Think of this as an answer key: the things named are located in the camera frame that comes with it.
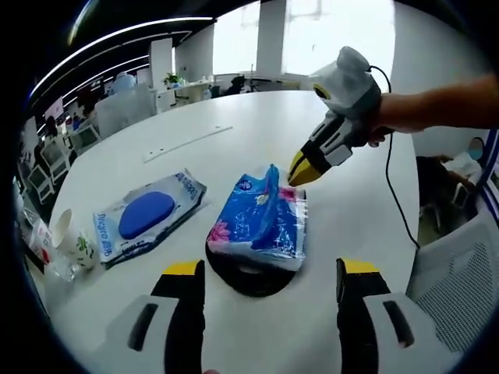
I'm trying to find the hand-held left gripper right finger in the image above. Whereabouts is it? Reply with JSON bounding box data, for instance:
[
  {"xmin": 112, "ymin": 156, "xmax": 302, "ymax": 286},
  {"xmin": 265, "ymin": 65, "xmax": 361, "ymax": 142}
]
[{"xmin": 335, "ymin": 256, "xmax": 455, "ymax": 374}]

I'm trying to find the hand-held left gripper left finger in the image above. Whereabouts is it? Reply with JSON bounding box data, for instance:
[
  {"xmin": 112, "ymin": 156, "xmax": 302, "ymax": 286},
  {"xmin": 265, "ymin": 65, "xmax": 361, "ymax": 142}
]
[{"xmin": 104, "ymin": 259, "xmax": 207, "ymax": 374}]

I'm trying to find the blue tissue pack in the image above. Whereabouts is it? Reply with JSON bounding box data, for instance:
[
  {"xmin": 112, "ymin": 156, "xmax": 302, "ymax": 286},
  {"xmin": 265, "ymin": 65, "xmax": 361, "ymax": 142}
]
[{"xmin": 205, "ymin": 163, "xmax": 309, "ymax": 273}]

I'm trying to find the wet wipes pack blue lid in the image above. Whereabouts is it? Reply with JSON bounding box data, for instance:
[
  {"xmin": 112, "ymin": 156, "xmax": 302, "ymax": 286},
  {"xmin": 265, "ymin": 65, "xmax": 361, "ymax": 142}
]
[{"xmin": 92, "ymin": 168, "xmax": 208, "ymax": 270}]

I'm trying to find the white printed paper cup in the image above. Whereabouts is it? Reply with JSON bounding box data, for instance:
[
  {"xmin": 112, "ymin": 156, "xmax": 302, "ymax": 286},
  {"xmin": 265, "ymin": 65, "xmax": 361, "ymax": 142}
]
[{"xmin": 52, "ymin": 208, "xmax": 97, "ymax": 273}]

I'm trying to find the clear plastic water bottle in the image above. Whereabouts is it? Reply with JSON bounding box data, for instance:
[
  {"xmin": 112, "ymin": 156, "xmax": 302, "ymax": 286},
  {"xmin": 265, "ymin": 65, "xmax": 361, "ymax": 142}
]
[{"xmin": 25, "ymin": 208, "xmax": 79, "ymax": 284}]

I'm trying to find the person's right hand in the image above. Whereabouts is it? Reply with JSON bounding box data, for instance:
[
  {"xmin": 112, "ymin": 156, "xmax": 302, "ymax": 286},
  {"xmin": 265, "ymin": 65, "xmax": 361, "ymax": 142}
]
[{"xmin": 365, "ymin": 93, "xmax": 397, "ymax": 150}]

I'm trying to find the white table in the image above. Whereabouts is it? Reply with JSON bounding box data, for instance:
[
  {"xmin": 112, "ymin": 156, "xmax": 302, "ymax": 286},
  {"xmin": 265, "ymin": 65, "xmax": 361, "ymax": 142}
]
[{"xmin": 44, "ymin": 90, "xmax": 424, "ymax": 374}]

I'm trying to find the black office chair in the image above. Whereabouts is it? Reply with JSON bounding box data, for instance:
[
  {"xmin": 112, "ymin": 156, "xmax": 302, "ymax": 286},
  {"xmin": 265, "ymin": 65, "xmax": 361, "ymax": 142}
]
[{"xmin": 228, "ymin": 76, "xmax": 250, "ymax": 94}]

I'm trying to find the white mesh office chair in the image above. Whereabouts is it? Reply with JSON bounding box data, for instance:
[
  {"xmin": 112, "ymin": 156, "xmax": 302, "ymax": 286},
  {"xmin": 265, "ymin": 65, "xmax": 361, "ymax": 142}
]
[{"xmin": 405, "ymin": 216, "xmax": 499, "ymax": 354}]

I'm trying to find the white background desk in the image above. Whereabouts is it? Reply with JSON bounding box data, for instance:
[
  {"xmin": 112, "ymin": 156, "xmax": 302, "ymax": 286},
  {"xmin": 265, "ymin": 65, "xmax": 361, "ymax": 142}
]
[{"xmin": 155, "ymin": 76, "xmax": 215, "ymax": 112}]

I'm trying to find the blue white partition board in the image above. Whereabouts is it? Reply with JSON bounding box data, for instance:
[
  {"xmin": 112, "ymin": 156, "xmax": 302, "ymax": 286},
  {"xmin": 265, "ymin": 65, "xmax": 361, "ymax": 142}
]
[{"xmin": 481, "ymin": 128, "xmax": 499, "ymax": 219}]

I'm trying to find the white translucent partition panel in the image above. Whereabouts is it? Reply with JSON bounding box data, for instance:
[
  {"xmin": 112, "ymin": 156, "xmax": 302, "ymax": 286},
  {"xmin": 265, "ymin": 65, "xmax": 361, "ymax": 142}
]
[{"xmin": 95, "ymin": 83, "xmax": 157, "ymax": 137}]

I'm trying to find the long ceiling light strip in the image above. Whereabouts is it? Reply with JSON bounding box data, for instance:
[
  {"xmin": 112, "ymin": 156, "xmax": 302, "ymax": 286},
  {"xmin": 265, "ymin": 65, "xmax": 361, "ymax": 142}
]
[{"xmin": 34, "ymin": 16, "xmax": 214, "ymax": 86}]

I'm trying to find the white background office chair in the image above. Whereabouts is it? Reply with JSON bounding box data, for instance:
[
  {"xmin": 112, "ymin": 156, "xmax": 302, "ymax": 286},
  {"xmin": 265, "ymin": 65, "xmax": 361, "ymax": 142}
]
[
  {"xmin": 76, "ymin": 126, "xmax": 102, "ymax": 151},
  {"xmin": 41, "ymin": 143, "xmax": 71, "ymax": 180},
  {"xmin": 29, "ymin": 163, "xmax": 51, "ymax": 199}
]

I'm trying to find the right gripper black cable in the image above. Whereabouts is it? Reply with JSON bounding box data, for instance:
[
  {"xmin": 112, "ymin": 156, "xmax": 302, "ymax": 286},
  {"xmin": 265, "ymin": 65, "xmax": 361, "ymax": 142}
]
[{"xmin": 364, "ymin": 64, "xmax": 422, "ymax": 250}]

